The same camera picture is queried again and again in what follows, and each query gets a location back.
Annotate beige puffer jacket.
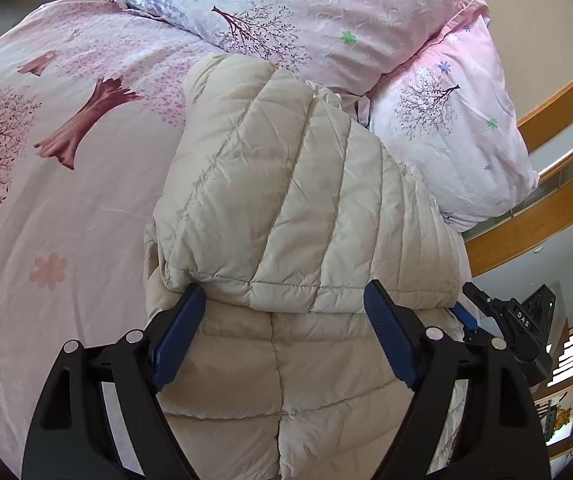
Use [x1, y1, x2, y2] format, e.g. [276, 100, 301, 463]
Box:
[144, 54, 470, 479]

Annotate pink floral pillow right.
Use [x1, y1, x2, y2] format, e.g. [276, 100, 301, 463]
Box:
[369, 0, 539, 232]

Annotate pink floral pillow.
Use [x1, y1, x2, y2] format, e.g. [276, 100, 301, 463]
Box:
[100, 0, 470, 97]
[369, 0, 539, 232]

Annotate pink floral bed sheet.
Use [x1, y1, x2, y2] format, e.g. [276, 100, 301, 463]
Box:
[0, 0, 212, 471]

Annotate pink floral pillow left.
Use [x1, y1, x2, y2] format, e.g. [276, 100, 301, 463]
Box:
[100, 0, 470, 97]

